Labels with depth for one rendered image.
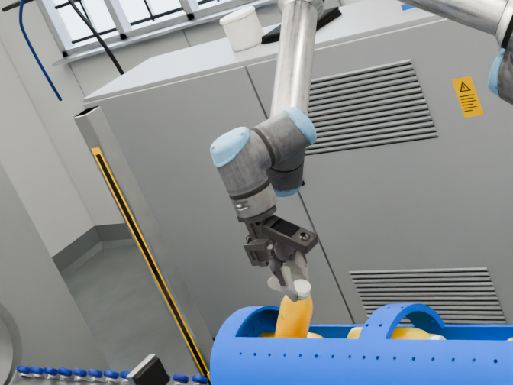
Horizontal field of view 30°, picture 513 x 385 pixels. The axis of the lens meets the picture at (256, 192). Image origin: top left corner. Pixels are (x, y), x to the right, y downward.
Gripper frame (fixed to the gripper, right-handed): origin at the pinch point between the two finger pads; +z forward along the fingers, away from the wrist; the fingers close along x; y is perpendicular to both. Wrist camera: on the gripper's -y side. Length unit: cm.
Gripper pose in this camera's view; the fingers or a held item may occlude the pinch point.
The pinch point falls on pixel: (301, 290)
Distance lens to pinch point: 204.8
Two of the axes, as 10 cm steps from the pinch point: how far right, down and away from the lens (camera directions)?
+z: 3.8, 8.7, 3.0
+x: -5.6, 4.8, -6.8
